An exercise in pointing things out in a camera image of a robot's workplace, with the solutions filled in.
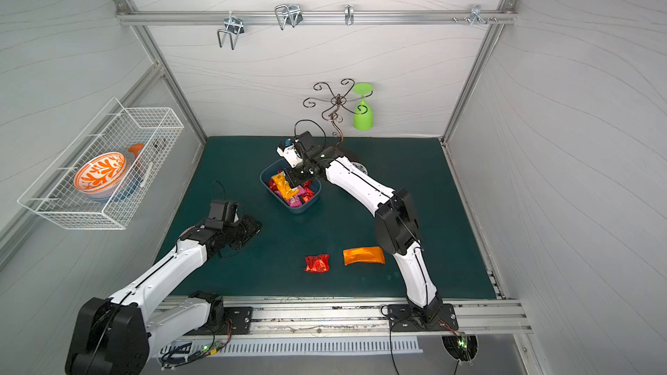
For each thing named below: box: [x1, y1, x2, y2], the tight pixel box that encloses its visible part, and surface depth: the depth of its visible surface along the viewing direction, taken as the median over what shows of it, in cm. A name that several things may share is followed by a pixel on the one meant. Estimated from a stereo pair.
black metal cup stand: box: [302, 78, 374, 146], surface depth 94 cm
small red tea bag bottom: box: [303, 254, 331, 274], surface depth 84 cm
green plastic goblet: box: [352, 82, 375, 132], surface depth 100 cm
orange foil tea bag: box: [343, 246, 386, 266], surface depth 87 cm
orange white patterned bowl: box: [73, 151, 126, 199], surface depth 64 cm
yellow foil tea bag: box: [270, 172, 299, 200], surface depth 88 cm
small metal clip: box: [343, 3, 355, 27], surface depth 80 cm
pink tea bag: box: [289, 196, 304, 208], surface depth 97 cm
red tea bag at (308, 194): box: [301, 182, 317, 204], surface depth 98 cm
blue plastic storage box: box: [260, 160, 323, 214], surface depth 97 cm
